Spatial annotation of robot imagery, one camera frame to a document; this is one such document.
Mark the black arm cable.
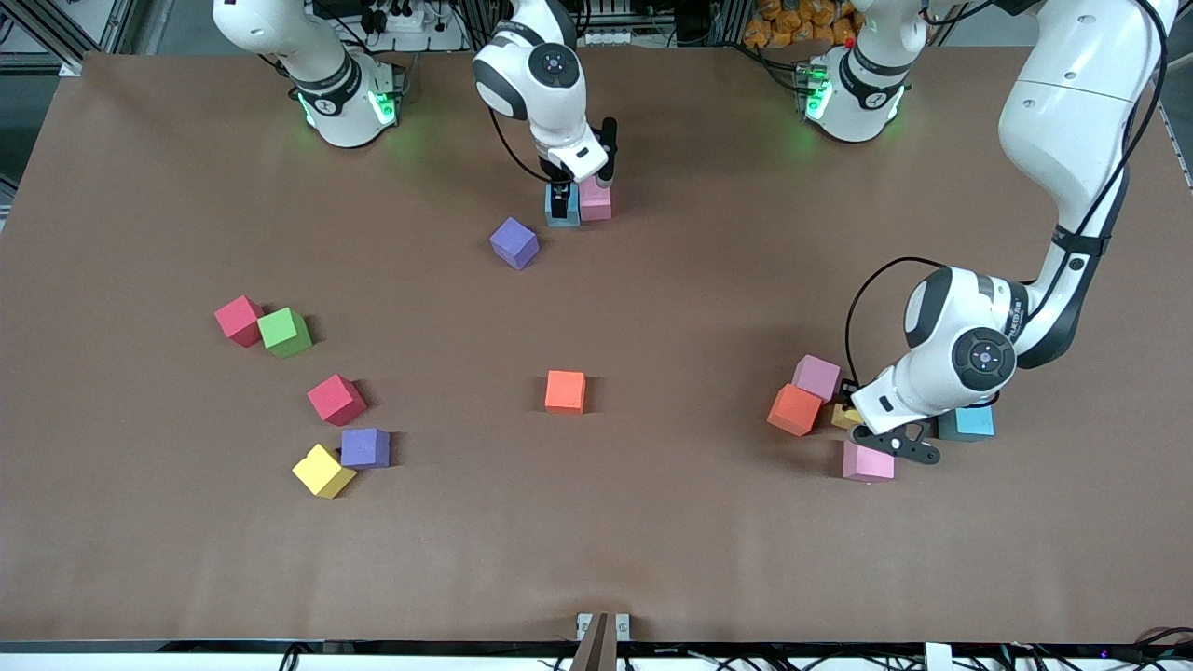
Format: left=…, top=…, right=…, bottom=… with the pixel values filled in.
left=487, top=103, right=551, bottom=184
left=843, top=256, right=947, bottom=392

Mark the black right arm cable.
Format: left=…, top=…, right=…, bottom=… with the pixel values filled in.
left=487, top=103, right=551, bottom=184

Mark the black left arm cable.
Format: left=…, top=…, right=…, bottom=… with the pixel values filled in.
left=843, top=256, right=947, bottom=392

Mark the green foam block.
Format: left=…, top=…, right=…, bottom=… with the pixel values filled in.
left=257, top=307, right=313, bottom=359

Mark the aluminium frame profile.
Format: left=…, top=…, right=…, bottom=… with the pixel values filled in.
left=0, top=0, right=141, bottom=77

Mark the orange packaged goods pile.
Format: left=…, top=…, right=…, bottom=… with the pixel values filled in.
left=743, top=0, right=863, bottom=49

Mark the orange foam block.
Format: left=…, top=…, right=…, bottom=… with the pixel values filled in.
left=544, top=370, right=587, bottom=415
left=766, top=383, right=824, bottom=437

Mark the purple foam block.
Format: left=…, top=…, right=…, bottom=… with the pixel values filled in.
left=490, top=216, right=542, bottom=271
left=340, top=427, right=391, bottom=470

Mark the red foam block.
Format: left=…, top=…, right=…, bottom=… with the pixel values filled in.
left=213, top=294, right=266, bottom=349
left=307, top=373, right=368, bottom=427

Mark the white metal bracket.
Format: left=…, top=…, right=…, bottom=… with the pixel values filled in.
left=576, top=612, right=632, bottom=642

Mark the dark slanted metal bar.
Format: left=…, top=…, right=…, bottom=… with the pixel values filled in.
left=569, top=612, right=621, bottom=671

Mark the light blue foam block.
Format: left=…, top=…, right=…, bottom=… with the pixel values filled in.
left=937, top=403, right=995, bottom=443
left=544, top=184, right=581, bottom=228

